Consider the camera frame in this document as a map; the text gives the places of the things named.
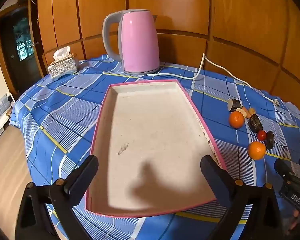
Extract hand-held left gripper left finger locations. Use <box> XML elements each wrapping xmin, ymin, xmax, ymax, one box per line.
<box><xmin>15</xmin><ymin>154</ymin><xmax>99</xmax><ymax>240</ymax></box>

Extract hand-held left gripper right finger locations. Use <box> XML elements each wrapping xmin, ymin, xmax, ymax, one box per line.
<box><xmin>200</xmin><ymin>155</ymin><xmax>283</xmax><ymax>240</ymax></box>

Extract large orange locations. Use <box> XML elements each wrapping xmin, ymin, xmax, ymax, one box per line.
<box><xmin>248</xmin><ymin>141</ymin><xmax>266</xmax><ymax>160</ymax></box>

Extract dark cylindrical cane piece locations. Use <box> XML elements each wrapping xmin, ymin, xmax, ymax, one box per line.
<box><xmin>264</xmin><ymin>131</ymin><xmax>275</xmax><ymax>150</ymax></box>

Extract dark round water chestnut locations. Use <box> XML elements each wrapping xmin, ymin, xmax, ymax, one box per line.
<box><xmin>249</xmin><ymin>114</ymin><xmax>263</xmax><ymax>133</ymax></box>

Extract small orange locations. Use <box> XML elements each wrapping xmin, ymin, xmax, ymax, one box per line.
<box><xmin>229</xmin><ymin>111</ymin><xmax>244</xmax><ymax>129</ymax></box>

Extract pink shallow cardboard tray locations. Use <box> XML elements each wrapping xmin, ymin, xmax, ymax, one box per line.
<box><xmin>85</xmin><ymin>79</ymin><xmax>227</xmax><ymax>218</ymax></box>

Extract dark cane piece cream cut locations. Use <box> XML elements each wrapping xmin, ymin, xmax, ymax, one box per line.
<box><xmin>227</xmin><ymin>98</ymin><xmax>242</xmax><ymax>112</ymax></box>

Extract blue plaid tablecloth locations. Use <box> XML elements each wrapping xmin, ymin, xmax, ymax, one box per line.
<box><xmin>9</xmin><ymin>56</ymin><xmax>300</xmax><ymax>240</ymax></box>

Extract silver embossed tissue box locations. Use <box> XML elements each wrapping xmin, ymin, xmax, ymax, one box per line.
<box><xmin>47</xmin><ymin>53</ymin><xmax>78</xmax><ymax>81</ymax></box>

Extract white tissue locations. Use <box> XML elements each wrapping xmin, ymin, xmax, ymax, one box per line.
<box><xmin>53</xmin><ymin>46</ymin><xmax>71</xmax><ymax>61</ymax></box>

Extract pink electric kettle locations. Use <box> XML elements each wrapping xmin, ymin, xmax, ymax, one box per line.
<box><xmin>102</xmin><ymin>9</ymin><xmax>161</xmax><ymax>75</ymax></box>

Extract dark door with window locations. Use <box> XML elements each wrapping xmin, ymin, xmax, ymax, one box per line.
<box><xmin>0</xmin><ymin>6</ymin><xmax>44</xmax><ymax>93</ymax></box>

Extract white power cord with plug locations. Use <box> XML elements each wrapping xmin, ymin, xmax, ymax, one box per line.
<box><xmin>147</xmin><ymin>53</ymin><xmax>282</xmax><ymax>108</ymax></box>

